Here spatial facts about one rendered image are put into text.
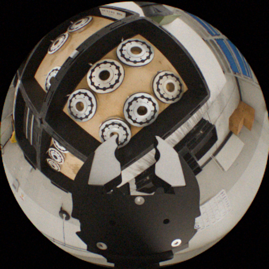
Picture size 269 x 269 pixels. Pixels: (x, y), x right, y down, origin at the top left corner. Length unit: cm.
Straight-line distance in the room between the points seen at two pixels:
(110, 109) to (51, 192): 325
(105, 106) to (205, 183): 282
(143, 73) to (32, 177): 359
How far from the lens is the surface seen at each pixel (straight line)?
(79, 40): 39
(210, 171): 290
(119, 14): 34
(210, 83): 68
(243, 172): 298
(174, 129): 24
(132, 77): 28
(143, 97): 26
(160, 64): 31
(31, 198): 346
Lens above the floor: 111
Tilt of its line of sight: 58 degrees down
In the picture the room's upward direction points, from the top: 167 degrees clockwise
